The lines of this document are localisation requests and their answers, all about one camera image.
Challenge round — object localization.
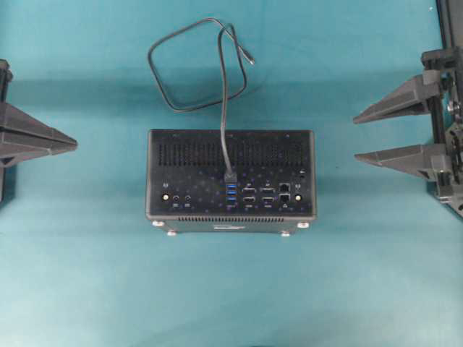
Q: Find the black USB cable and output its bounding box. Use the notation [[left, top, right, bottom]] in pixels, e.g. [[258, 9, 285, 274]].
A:
[[146, 17, 257, 183]]

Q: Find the black mini PC box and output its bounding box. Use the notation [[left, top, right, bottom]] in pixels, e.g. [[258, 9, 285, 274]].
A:
[[145, 129, 317, 236]]

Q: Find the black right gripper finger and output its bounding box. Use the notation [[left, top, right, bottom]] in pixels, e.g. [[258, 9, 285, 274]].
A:
[[353, 70, 451, 124], [354, 144, 452, 181]]

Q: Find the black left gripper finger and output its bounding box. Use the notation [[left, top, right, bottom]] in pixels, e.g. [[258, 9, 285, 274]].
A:
[[0, 163, 18, 210], [1, 103, 78, 155]]

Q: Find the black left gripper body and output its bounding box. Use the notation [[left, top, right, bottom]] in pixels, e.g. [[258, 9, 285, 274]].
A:
[[0, 59, 13, 103]]

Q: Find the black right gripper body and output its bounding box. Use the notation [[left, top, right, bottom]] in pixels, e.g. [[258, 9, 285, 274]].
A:
[[421, 48, 462, 201]]

